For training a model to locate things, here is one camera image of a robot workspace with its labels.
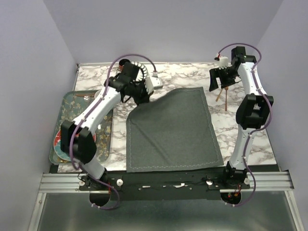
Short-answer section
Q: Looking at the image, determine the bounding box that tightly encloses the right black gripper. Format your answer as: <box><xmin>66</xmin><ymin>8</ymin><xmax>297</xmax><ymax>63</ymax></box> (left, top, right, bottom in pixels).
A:
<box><xmin>207</xmin><ymin>66</ymin><xmax>237</xmax><ymax>92</ymax></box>

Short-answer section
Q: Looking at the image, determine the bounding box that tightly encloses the grey cloth napkin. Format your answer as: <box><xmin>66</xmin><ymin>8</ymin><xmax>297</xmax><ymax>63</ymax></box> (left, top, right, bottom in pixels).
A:
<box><xmin>126</xmin><ymin>87</ymin><xmax>224</xmax><ymax>172</ymax></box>

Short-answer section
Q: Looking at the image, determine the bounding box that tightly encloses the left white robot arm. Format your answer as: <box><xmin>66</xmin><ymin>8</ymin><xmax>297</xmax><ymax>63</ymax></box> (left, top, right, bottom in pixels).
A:
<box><xmin>60</xmin><ymin>59</ymin><xmax>154</xmax><ymax>190</ymax></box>

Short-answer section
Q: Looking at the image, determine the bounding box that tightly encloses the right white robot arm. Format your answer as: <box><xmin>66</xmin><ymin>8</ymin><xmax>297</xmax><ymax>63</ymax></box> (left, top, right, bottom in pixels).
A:
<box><xmin>209</xmin><ymin>43</ymin><xmax>274</xmax><ymax>189</ymax></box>

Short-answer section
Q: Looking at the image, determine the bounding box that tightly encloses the copper fork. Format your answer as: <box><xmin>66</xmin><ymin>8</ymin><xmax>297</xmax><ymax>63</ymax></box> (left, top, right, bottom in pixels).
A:
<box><xmin>225</xmin><ymin>87</ymin><xmax>229</xmax><ymax>111</ymax></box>

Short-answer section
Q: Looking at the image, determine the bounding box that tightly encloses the white striped saucer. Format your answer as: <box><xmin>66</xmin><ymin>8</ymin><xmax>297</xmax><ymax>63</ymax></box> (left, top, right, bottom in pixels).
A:
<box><xmin>131</xmin><ymin>61</ymin><xmax>148</xmax><ymax>81</ymax></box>

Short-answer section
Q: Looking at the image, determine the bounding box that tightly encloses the gold spoon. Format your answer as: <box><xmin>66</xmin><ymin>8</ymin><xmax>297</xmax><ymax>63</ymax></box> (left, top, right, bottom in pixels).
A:
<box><xmin>216</xmin><ymin>89</ymin><xmax>224</xmax><ymax>102</ymax></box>

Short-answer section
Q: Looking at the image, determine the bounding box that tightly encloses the red and black cup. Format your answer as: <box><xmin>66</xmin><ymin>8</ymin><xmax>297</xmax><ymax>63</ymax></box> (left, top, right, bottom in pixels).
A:
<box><xmin>117</xmin><ymin>59</ymin><xmax>130</xmax><ymax>72</ymax></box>

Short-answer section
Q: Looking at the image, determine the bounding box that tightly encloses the green floral tray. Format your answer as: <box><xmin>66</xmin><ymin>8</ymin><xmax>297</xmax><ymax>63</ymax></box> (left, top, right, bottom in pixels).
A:
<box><xmin>49</xmin><ymin>90</ymin><xmax>113</xmax><ymax>164</ymax></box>

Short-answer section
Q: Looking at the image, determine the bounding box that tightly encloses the red and blue plate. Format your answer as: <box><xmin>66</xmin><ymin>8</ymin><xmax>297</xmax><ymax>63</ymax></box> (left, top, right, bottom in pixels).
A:
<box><xmin>53</xmin><ymin>128</ymin><xmax>97</xmax><ymax>161</ymax></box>

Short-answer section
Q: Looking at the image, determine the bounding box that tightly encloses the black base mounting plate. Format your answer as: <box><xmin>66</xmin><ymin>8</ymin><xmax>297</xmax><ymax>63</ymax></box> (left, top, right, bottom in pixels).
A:
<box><xmin>79</xmin><ymin>167</ymin><xmax>252</xmax><ymax>204</ymax></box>

